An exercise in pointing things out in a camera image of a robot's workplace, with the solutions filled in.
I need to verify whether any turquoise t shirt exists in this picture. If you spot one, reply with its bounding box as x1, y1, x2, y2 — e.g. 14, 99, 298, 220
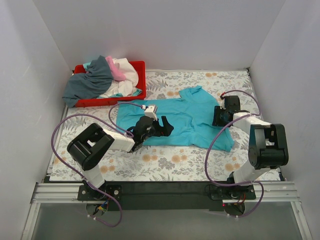
116, 85, 235, 152

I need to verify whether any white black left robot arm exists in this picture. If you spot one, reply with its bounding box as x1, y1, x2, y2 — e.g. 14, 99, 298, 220
67, 116, 174, 200

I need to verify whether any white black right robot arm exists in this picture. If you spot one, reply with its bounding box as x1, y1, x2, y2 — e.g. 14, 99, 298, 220
212, 94, 289, 187

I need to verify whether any floral patterned table mat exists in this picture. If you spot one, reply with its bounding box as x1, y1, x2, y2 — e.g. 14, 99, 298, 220
48, 70, 281, 182

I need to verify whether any white t shirt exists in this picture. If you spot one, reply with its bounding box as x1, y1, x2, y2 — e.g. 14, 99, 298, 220
97, 58, 142, 99

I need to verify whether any pink t shirt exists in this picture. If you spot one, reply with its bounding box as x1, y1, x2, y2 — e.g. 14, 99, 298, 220
105, 56, 126, 82

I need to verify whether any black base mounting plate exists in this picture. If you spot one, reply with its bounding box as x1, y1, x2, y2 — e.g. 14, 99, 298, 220
77, 181, 256, 212

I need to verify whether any dark grey t shirt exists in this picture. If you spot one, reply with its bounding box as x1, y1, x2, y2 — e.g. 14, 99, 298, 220
62, 56, 114, 108

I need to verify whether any light teal garment in bin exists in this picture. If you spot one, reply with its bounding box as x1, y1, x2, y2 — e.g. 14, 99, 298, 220
81, 56, 142, 99

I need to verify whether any red plastic bin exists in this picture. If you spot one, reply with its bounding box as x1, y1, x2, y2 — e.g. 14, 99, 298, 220
75, 60, 147, 108

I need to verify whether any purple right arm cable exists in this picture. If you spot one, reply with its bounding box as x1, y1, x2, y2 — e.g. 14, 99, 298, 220
204, 90, 265, 219

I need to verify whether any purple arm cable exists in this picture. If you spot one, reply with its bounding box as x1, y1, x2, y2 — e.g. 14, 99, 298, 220
204, 90, 265, 219
51, 100, 145, 228

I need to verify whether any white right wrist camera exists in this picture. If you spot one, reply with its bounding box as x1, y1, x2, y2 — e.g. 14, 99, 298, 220
220, 93, 230, 108

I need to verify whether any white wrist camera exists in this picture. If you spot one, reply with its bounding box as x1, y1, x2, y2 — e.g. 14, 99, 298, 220
142, 104, 158, 121
220, 93, 230, 108

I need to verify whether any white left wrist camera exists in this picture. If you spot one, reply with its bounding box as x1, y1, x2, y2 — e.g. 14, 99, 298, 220
142, 104, 158, 121

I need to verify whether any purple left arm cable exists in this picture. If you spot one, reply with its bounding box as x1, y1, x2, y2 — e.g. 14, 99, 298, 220
51, 100, 145, 228

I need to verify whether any aluminium frame rail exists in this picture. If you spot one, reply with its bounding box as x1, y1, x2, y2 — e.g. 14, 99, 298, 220
20, 104, 313, 240

